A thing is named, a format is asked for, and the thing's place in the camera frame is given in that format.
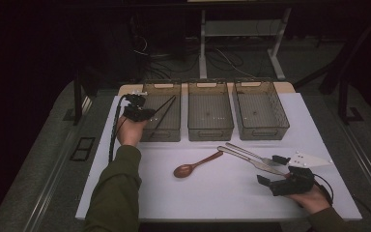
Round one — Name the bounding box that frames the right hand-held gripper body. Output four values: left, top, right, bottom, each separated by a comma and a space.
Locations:
268, 151, 333, 197

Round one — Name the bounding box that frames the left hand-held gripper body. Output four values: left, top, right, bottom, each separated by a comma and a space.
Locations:
123, 91, 150, 123

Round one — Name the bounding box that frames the black chopstick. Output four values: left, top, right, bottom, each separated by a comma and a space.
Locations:
148, 94, 177, 131
149, 96, 178, 138

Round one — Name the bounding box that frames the smoky clear plastic basket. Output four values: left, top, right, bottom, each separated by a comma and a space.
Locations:
133, 80, 183, 143
186, 80, 235, 142
231, 79, 291, 141

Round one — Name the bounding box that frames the metal knife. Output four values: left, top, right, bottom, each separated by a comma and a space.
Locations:
216, 145, 288, 177

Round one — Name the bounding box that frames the metal fork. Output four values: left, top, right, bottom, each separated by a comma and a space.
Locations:
224, 142, 283, 167

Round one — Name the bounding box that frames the brown wooden spoon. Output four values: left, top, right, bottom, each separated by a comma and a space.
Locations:
173, 150, 224, 179

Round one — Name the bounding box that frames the person's left hand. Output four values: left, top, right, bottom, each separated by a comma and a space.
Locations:
116, 115, 149, 148

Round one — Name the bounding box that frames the person's right hand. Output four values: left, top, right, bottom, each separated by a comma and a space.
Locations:
286, 185, 331, 216

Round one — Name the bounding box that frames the white board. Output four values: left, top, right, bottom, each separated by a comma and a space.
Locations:
75, 92, 363, 222

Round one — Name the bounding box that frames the white metal stand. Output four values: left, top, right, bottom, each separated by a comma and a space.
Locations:
198, 8, 293, 81

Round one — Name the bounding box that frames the black metal stand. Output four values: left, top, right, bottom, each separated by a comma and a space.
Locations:
337, 73, 365, 126

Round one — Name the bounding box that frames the left hand-held gripper cable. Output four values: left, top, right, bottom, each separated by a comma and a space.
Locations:
108, 94, 130, 164

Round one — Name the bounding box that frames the hand-held gripper cable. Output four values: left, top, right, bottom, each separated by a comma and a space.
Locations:
312, 173, 335, 207
108, 94, 130, 164

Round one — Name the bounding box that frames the right hand-held gripper cable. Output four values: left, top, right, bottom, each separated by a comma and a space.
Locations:
312, 173, 335, 207

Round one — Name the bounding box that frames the tangle of floor cables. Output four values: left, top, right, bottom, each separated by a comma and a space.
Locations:
131, 32, 262, 80

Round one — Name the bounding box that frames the black metal post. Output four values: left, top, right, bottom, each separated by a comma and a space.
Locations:
72, 72, 84, 126

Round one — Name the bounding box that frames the metal rail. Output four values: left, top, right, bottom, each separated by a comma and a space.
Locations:
22, 96, 93, 232
334, 105, 371, 209

